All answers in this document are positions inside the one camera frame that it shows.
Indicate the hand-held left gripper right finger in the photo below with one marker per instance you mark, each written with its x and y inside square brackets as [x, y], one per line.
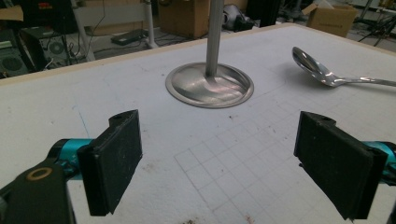
[336, 161]

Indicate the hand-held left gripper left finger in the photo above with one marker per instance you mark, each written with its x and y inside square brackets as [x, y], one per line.
[109, 165]

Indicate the silver metal spoon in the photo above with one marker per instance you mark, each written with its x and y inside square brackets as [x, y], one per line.
[323, 73]

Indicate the black flat device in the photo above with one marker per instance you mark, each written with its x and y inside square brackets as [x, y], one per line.
[129, 36]

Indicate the metal stand with round base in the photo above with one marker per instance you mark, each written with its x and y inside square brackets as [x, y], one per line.
[211, 81]

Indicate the black computer case with fan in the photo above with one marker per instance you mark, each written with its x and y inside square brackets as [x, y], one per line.
[46, 46]

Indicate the open brown cardboard box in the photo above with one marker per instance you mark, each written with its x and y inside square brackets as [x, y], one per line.
[331, 18]

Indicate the white metal table leg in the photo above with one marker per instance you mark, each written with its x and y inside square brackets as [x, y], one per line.
[149, 23]

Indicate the large brown cardboard box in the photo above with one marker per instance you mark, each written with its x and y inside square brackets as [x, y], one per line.
[183, 17]

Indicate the grey and black helmet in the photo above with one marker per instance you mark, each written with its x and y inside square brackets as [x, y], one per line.
[235, 17]

